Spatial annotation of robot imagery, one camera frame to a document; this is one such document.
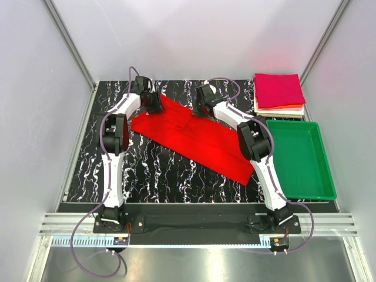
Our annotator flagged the right aluminium frame post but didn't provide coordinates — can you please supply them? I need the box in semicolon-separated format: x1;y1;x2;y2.
300;0;352;86

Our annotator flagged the orange folded t shirt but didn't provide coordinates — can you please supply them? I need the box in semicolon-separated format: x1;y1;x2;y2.
255;101;304;110

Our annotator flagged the purple cable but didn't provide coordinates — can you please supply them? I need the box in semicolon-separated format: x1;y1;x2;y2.
69;66;140;278
205;78;315;253

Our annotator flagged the magenta folded t shirt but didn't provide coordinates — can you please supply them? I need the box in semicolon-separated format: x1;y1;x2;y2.
254;73;306;109

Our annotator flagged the red t shirt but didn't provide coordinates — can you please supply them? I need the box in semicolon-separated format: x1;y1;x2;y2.
131;96;254;185

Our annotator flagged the cream folded t shirt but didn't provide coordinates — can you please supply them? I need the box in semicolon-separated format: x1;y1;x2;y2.
255;112;304;119

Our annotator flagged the left aluminium frame post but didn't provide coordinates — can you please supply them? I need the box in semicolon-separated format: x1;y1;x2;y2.
42;0;96;90

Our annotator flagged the aluminium frame post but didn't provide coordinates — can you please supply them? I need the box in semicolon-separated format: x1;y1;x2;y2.
300;0;352;86
42;0;96;90

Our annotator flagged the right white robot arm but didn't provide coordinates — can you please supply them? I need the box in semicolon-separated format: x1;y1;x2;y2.
193;83;293;233

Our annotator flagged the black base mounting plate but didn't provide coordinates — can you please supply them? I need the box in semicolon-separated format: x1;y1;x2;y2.
93;203;301;234

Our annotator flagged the aluminium front rail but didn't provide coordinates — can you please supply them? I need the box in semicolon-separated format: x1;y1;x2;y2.
39;213;357;236

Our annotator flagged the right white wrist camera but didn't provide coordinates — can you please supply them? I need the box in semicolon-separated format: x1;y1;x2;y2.
207;84;217;95

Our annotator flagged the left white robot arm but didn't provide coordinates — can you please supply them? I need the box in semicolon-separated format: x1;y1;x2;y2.
97;75;164;233

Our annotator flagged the black marbled table mat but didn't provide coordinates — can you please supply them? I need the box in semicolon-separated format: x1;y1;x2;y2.
63;80;264;203

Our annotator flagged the white slotted cable duct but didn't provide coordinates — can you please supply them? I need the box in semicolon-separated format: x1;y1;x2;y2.
52;236;129;248

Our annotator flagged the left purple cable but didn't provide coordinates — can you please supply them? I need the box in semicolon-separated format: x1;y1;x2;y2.
69;66;140;278

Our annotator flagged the green plastic bin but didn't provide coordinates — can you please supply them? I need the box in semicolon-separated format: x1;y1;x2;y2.
267;120;337;201

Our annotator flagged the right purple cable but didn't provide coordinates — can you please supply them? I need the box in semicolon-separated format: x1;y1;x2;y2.
205;78;315;253

